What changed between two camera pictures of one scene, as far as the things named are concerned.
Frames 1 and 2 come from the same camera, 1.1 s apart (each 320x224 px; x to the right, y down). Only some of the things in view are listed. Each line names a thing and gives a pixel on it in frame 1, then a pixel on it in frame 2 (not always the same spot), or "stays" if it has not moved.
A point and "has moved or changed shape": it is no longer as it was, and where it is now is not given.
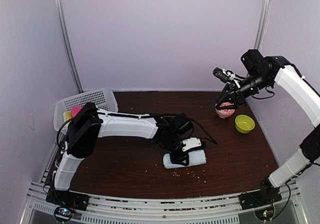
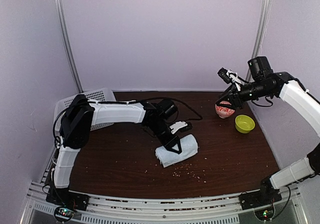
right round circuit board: (265, 214) stays
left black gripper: (177, 159) to (170, 142)
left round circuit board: (63, 213) stays
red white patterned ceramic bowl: (224, 113) stays
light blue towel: (195, 158) has moved or changed shape
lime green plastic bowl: (244, 124) stays
